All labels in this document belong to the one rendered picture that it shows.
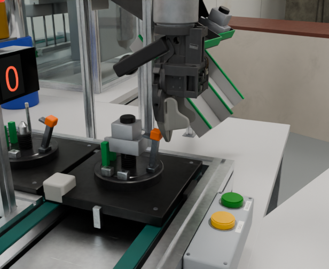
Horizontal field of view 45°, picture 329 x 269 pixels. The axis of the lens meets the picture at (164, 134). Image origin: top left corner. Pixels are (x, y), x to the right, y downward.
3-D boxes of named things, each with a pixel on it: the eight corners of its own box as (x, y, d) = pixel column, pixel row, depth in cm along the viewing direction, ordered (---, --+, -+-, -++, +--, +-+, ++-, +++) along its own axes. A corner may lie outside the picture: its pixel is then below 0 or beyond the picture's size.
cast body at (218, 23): (226, 37, 109) (238, 13, 105) (219, 39, 106) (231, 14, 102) (201, 22, 111) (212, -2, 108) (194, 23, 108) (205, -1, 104)
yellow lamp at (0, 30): (17, 36, 59) (12, 1, 58) (-8, 40, 55) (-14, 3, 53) (-10, 34, 61) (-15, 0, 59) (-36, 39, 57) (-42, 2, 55)
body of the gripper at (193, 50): (196, 103, 66) (197, 28, 62) (148, 98, 69) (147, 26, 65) (208, 92, 73) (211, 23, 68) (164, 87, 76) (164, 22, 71)
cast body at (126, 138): (148, 148, 80) (147, 115, 77) (138, 156, 76) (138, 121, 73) (110, 142, 83) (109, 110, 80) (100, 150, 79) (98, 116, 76)
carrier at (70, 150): (101, 151, 97) (98, 102, 92) (37, 199, 76) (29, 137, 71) (20, 138, 105) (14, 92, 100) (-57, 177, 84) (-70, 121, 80)
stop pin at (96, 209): (103, 225, 72) (102, 206, 70) (100, 229, 71) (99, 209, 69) (96, 223, 72) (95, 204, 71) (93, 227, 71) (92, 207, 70)
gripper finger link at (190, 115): (192, 144, 73) (193, 96, 70) (162, 140, 75) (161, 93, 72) (196, 139, 76) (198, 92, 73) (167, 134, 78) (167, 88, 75)
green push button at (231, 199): (244, 203, 74) (245, 194, 73) (240, 214, 71) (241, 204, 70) (223, 199, 75) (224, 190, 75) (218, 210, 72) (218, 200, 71)
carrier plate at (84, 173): (202, 168, 88) (202, 159, 87) (162, 227, 67) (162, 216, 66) (106, 152, 96) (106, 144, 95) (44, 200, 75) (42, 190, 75)
